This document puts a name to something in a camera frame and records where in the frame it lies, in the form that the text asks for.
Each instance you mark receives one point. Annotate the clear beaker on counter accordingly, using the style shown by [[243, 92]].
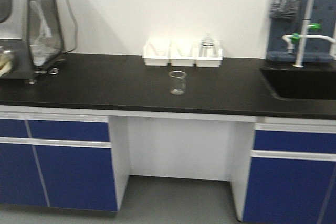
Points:
[[177, 82]]

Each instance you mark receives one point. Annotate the white middle storage bin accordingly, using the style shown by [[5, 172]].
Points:
[[181, 53]]

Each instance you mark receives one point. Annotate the white storage bin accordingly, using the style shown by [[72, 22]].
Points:
[[181, 53], [155, 52], [210, 62]]

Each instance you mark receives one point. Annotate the white left storage bin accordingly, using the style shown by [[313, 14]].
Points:
[[155, 52]]

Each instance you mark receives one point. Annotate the white right storage bin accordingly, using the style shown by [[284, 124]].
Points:
[[210, 62]]

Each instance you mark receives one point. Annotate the clear glass flask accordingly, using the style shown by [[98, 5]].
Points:
[[208, 47]]

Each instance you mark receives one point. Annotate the blue left cabinet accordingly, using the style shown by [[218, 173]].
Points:
[[57, 162]]

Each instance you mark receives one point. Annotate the blue cabinet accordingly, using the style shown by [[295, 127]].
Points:
[[291, 175], [57, 162]]

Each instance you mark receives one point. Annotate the black lab sink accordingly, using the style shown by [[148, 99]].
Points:
[[300, 83]]

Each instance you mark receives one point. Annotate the white gooseneck lab faucet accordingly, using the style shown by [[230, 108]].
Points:
[[303, 36]]

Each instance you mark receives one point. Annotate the blue right cabinet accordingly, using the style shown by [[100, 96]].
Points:
[[291, 175]]

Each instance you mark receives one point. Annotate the stainless steel lab appliance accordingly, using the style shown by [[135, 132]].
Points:
[[16, 62]]

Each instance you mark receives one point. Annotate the blue pegboard drying rack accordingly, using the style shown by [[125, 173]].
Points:
[[317, 50]]

